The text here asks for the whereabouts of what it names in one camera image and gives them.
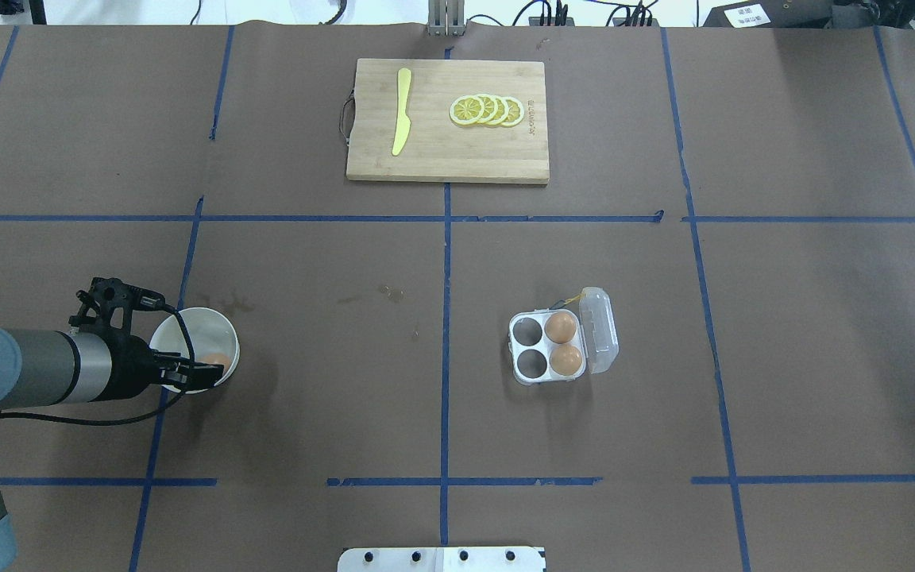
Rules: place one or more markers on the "brown egg from bowl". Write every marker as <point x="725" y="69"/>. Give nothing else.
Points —
<point x="223" y="360"/>

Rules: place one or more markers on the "brown egg in box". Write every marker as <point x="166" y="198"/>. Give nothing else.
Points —
<point x="566" y="360"/>
<point x="561" y="327"/>

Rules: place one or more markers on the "brown egg in box rear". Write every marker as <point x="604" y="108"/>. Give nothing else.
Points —
<point x="561" y="327"/>

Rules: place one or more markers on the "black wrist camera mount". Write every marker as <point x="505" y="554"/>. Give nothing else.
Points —
<point x="109" y="304"/>

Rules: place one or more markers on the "bamboo cutting board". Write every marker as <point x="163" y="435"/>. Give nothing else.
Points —
<point x="438" y="151"/>

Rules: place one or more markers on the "brown egg in box front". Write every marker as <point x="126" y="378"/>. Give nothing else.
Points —
<point x="566" y="360"/>

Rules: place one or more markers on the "white bowl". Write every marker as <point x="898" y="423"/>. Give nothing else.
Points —
<point x="209" y="330"/>

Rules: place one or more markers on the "lemon slice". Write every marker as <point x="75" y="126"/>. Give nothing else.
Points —
<point x="500" y="111"/>
<point x="514" y="112"/>
<point x="489" y="107"/>
<point x="467" y="111"/>

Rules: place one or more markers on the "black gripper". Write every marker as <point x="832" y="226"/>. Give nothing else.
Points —
<point x="130" y="366"/>

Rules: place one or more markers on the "clear plastic egg box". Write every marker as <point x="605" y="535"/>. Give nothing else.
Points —
<point x="597" y="338"/>

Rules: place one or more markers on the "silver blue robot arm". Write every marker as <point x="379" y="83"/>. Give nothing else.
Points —
<point x="40" y="368"/>

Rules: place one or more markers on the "yellow plastic knife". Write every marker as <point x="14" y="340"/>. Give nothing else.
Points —
<point x="403" y="121"/>

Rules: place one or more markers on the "aluminium frame post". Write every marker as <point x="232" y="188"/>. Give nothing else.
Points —
<point x="446" y="18"/>

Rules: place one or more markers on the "yellow green rubber band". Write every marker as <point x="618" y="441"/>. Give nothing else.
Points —
<point x="560" y="304"/>

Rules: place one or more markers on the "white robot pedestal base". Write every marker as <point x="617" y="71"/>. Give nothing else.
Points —
<point x="483" y="558"/>

